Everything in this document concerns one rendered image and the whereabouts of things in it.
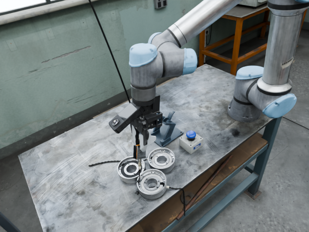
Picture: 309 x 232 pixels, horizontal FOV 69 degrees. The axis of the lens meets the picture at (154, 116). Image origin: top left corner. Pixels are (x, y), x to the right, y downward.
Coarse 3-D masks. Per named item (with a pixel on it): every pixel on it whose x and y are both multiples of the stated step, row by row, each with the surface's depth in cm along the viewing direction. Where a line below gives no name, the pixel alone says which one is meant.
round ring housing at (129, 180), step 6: (132, 156) 89; (120, 162) 87; (120, 168) 86; (126, 168) 86; (132, 168) 88; (144, 168) 84; (120, 174) 84; (132, 174) 83; (126, 180) 82; (132, 180) 81
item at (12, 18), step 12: (48, 0) 182; (60, 0) 187; (72, 0) 185; (84, 0) 186; (96, 0) 192; (0, 12) 168; (12, 12) 172; (24, 12) 169; (36, 12) 170; (48, 12) 175; (0, 24) 160
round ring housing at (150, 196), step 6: (144, 174) 83; (162, 174) 81; (150, 180) 82; (156, 180) 81; (138, 186) 79; (144, 186) 79; (156, 186) 78; (144, 192) 76; (156, 192) 75; (162, 192) 77; (150, 198) 76; (156, 198) 78
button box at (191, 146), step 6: (180, 138) 93; (186, 138) 93; (192, 138) 92; (198, 138) 92; (180, 144) 95; (186, 144) 90; (192, 144) 90; (198, 144) 91; (186, 150) 93; (192, 150) 91
